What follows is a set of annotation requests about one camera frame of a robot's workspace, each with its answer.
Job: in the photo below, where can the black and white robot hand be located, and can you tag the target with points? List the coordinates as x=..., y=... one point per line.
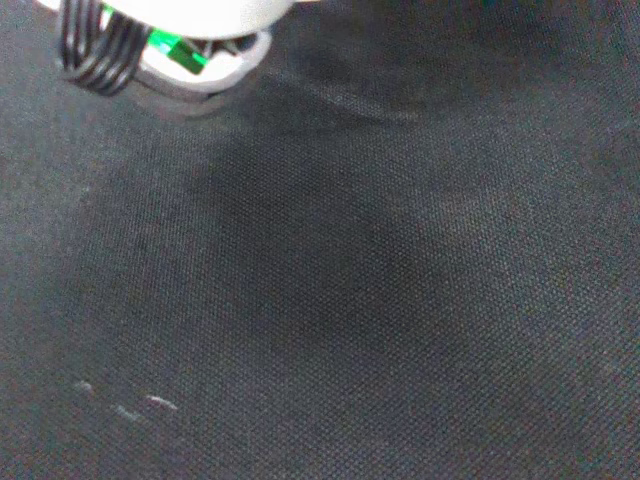
x=210, y=20

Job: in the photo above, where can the black table cloth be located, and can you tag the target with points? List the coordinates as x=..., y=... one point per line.
x=350, y=280

